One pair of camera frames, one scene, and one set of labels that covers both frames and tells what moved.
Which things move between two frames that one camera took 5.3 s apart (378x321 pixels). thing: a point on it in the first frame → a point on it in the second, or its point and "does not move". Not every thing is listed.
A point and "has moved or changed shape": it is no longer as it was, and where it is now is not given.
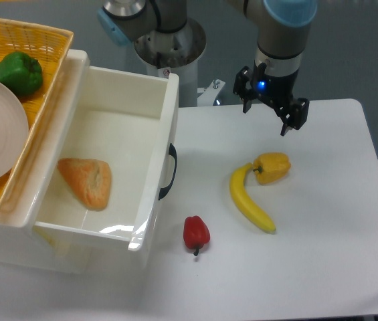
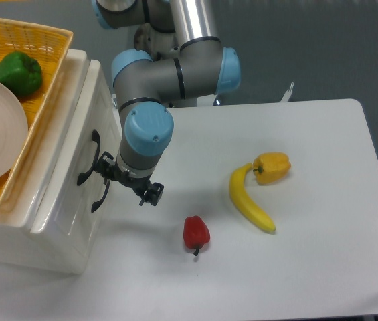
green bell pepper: [23, 73] does not move
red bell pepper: [196, 233] does not move
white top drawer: [109, 174] has moved or changed shape
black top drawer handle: [164, 190] → [96, 138]
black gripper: [278, 90] → [106, 167]
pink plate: [1, 132] does not move
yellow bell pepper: [271, 167] does not move
